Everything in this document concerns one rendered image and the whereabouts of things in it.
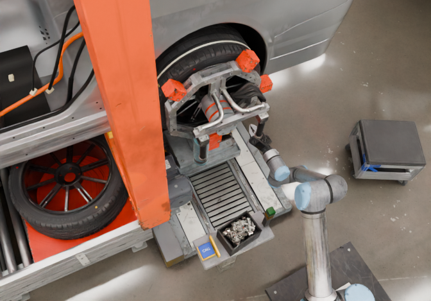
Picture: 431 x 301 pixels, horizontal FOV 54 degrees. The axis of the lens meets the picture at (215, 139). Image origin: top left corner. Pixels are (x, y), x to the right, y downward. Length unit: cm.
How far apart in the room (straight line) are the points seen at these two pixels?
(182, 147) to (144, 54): 174
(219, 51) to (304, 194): 80
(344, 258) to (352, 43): 209
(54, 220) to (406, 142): 228
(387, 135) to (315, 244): 130
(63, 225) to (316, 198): 134
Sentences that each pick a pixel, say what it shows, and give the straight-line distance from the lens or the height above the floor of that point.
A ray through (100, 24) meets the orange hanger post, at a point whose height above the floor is 200.
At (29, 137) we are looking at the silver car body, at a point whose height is 91.
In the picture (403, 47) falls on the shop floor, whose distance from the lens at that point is 425.
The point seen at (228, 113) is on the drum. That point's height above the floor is 91.
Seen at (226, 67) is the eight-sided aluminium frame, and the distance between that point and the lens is 216.
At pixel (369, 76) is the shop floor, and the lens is 388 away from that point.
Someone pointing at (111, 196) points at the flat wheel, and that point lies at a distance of 247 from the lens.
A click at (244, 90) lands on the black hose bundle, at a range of 217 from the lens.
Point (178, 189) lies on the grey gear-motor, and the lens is 256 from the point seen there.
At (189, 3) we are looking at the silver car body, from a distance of 191.
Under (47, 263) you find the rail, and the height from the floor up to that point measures 39.
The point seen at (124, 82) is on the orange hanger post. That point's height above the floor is 176.
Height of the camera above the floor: 274
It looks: 59 degrees down
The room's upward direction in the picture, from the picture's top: 6 degrees clockwise
